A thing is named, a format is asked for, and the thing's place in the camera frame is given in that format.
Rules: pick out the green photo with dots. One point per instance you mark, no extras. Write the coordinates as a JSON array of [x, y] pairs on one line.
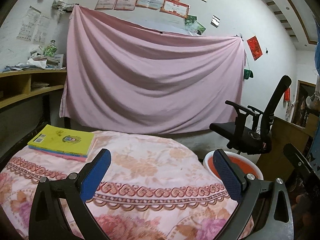
[[198, 27], [190, 20]]

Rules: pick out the glass jar with green contents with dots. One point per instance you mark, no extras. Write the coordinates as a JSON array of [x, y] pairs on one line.
[[50, 48]]

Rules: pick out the red hanging charm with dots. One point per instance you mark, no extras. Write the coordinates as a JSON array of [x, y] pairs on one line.
[[287, 95]]

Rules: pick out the white box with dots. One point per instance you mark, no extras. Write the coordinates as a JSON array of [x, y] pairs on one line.
[[55, 61]]

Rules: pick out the blue book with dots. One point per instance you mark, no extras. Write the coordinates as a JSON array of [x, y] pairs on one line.
[[50, 152]]

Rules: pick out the yellow book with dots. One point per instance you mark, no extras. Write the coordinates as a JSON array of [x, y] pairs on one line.
[[62, 140]]

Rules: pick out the pink hanging cloth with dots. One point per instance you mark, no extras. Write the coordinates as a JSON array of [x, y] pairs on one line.
[[150, 80]]

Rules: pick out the wooden shelf desk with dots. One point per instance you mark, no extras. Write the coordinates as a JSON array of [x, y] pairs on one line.
[[25, 80]]

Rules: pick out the silver card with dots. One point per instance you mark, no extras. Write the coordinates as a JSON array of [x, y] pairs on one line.
[[215, 20]]

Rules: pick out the white calendar sheet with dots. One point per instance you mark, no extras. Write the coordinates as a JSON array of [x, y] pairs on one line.
[[27, 23], [43, 30]]

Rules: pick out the red basin with white rim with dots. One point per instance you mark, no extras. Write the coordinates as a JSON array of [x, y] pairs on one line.
[[247, 166]]

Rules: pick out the wooden side desk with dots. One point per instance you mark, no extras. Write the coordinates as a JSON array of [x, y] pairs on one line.
[[287, 135]]

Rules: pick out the black office chair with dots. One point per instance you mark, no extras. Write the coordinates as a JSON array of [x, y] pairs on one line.
[[278, 100]]

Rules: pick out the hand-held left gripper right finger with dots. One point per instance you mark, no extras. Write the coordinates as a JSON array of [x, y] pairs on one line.
[[228, 177]]

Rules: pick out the stack of papers in shelf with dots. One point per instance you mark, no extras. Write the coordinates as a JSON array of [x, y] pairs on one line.
[[40, 85]]

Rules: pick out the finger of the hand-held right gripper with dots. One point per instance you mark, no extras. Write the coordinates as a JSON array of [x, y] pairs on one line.
[[300, 160]]

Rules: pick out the pink book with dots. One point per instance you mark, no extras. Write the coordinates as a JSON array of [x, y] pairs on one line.
[[75, 158]]

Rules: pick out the pile of loose papers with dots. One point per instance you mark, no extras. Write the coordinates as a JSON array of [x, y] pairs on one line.
[[32, 62]]

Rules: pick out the floral tablecloth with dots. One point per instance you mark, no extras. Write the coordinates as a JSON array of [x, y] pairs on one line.
[[150, 160]]

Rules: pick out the red wall paper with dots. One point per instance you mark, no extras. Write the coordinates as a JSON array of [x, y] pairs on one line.
[[254, 48]]

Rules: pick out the green hanging pouch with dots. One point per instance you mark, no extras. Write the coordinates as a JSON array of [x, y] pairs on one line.
[[248, 74]]

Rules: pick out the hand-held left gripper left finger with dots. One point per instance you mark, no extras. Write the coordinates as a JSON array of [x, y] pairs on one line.
[[96, 177]]

